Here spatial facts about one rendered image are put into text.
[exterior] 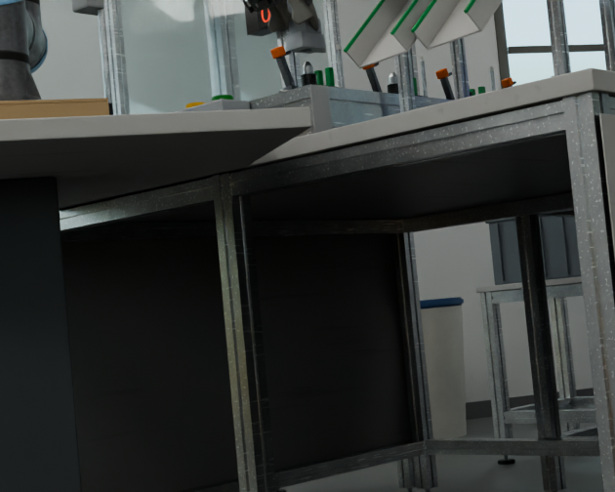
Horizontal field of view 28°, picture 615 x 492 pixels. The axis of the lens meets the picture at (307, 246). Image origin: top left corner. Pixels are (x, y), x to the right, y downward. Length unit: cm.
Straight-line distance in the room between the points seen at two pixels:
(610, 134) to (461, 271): 443
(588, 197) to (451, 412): 362
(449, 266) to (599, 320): 441
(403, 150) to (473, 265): 426
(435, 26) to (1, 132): 79
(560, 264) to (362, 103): 207
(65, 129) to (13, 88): 41
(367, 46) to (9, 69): 61
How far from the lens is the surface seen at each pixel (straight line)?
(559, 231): 418
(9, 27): 209
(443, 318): 521
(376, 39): 219
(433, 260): 604
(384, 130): 188
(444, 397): 523
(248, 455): 214
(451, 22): 208
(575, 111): 170
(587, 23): 661
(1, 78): 205
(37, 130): 165
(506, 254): 430
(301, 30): 235
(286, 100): 214
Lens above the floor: 57
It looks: 3 degrees up
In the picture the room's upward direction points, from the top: 5 degrees counter-clockwise
